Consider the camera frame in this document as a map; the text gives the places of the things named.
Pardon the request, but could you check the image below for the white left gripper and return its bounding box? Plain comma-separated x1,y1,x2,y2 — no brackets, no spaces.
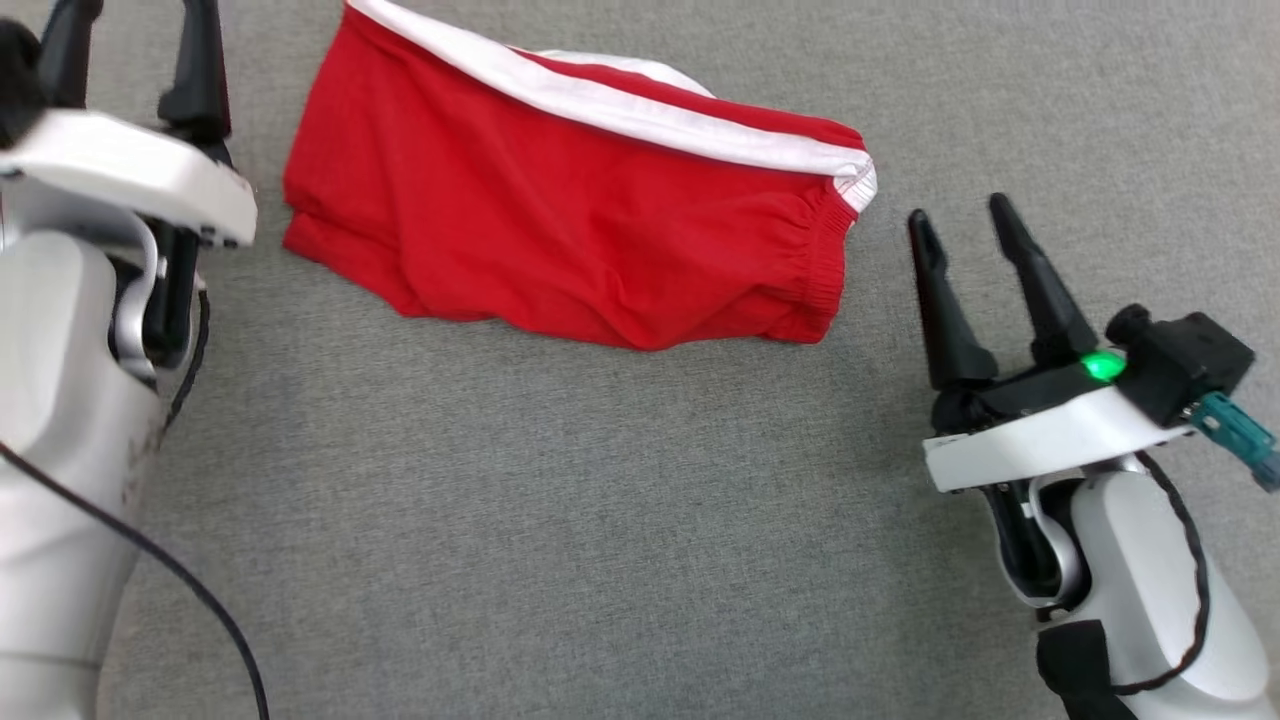
0,0,259,249

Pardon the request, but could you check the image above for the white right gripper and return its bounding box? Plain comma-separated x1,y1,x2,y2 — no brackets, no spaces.
908,193,1196,493

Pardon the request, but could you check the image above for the red shorts white stripe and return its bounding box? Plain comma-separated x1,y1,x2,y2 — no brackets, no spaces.
282,0,879,351

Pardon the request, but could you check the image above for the teal cable connector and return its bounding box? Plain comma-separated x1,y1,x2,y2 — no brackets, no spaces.
1188,392,1280,491

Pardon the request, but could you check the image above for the thin black cable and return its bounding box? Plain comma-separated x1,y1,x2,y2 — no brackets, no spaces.
1110,450,1211,696
0,290,271,720

